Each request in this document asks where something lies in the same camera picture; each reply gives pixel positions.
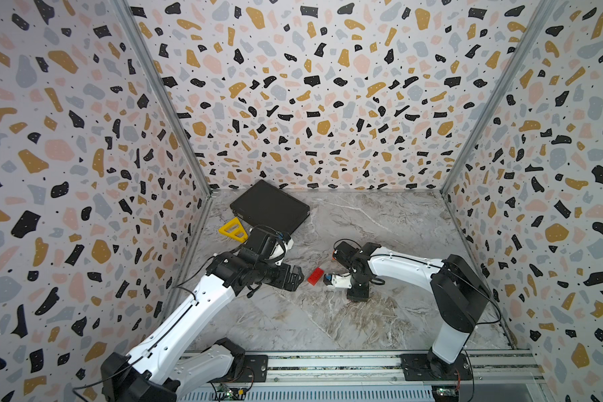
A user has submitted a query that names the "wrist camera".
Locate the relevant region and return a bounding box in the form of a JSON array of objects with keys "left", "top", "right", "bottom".
[
  {"left": 251, "top": 224, "right": 294, "bottom": 266},
  {"left": 323, "top": 273, "right": 352, "bottom": 289}
]

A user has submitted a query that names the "aluminium rail frame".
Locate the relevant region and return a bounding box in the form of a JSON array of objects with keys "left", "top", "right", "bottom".
[{"left": 176, "top": 350, "right": 554, "bottom": 401}]

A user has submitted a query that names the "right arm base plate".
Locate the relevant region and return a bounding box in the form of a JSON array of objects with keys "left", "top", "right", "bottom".
[{"left": 400, "top": 353, "right": 472, "bottom": 382}]

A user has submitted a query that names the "red long lego brick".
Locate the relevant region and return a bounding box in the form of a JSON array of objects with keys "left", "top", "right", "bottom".
[{"left": 307, "top": 267, "right": 324, "bottom": 286}]

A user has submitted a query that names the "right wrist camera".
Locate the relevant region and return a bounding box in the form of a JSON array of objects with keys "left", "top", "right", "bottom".
[{"left": 323, "top": 273, "right": 352, "bottom": 289}]

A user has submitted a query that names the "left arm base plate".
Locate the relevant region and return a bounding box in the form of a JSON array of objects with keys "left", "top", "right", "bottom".
[{"left": 214, "top": 354, "right": 269, "bottom": 383}]

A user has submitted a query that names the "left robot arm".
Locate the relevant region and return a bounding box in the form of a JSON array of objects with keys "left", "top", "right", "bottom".
[{"left": 100, "top": 225, "right": 304, "bottom": 401}]

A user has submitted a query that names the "yellow triangle piece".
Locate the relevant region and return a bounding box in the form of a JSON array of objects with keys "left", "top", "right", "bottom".
[{"left": 218, "top": 217, "right": 249, "bottom": 244}]

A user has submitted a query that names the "black flat case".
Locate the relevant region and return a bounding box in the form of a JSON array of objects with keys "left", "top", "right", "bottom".
[{"left": 229, "top": 180, "right": 311, "bottom": 235}]

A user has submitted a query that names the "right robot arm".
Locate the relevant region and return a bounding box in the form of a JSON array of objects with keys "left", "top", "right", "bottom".
[{"left": 323, "top": 241, "right": 491, "bottom": 379}]

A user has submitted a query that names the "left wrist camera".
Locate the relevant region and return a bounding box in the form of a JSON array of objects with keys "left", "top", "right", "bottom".
[{"left": 251, "top": 224, "right": 294, "bottom": 266}]

